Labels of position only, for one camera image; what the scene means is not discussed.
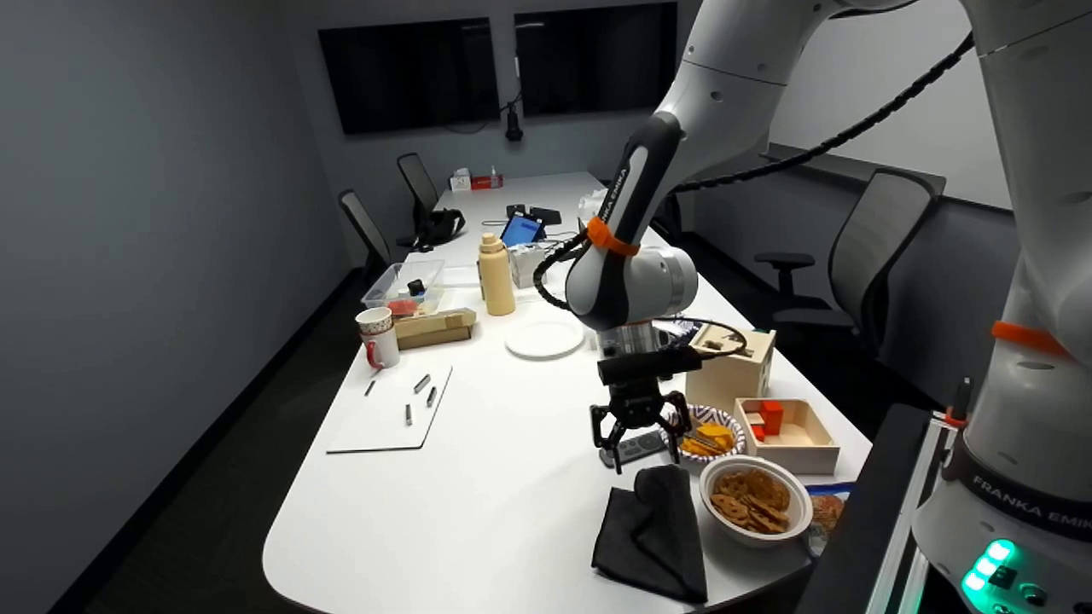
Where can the black bag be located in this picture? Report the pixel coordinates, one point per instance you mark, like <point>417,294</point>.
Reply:
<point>437,226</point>

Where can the wooden shape sorter cube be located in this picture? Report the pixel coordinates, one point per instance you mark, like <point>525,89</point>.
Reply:
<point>729,377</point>

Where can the black mesh office chair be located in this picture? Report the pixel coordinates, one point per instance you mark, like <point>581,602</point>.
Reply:
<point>876,252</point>

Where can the tan plastic bottle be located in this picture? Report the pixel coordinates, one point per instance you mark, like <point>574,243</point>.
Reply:
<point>496,278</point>

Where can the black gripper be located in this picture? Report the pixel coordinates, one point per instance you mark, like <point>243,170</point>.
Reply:
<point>642,393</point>

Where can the white board pad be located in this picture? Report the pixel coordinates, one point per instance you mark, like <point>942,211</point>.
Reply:
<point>378,429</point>

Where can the white bowl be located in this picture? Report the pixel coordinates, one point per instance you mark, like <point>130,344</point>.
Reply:
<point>797,528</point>

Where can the orange bowl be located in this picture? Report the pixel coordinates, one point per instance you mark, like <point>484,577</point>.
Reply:
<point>735,429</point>

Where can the red wooden block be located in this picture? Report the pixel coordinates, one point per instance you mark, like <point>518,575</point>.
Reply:
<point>772,417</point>

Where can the black wall monitor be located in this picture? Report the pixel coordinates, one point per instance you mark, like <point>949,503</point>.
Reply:
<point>410,73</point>
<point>600,57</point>

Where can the black remote control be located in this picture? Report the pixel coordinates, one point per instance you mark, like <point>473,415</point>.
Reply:
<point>639,446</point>

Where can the white small box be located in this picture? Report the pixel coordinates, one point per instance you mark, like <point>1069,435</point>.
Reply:
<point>460,180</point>

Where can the brown pretzel crisps pile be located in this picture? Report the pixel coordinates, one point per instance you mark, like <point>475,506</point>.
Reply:
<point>752,498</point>

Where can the black microfiber cloth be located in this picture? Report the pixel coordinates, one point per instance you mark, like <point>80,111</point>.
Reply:
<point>651,534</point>

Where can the orange tortilla chips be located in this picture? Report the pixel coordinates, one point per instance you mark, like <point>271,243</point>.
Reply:
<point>713,440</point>

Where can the clear plastic storage bin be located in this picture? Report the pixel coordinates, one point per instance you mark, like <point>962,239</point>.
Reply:
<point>396,286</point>

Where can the white metal stand post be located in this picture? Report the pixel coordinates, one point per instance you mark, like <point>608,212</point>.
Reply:
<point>911,534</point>

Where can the grey mesh conference chair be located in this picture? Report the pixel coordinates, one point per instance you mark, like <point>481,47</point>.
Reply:
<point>413,180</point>
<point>366,226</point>

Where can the white round plate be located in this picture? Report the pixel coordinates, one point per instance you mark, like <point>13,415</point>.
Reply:
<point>548,338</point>

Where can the wooden tray box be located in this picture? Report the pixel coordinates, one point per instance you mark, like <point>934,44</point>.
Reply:
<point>806,439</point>

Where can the red flat package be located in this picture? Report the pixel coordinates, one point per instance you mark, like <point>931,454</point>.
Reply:
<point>486,181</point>

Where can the paper cup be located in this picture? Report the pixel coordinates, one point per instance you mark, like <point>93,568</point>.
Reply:
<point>379,338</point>

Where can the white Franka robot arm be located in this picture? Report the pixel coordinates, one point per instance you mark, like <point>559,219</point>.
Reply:
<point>739,57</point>

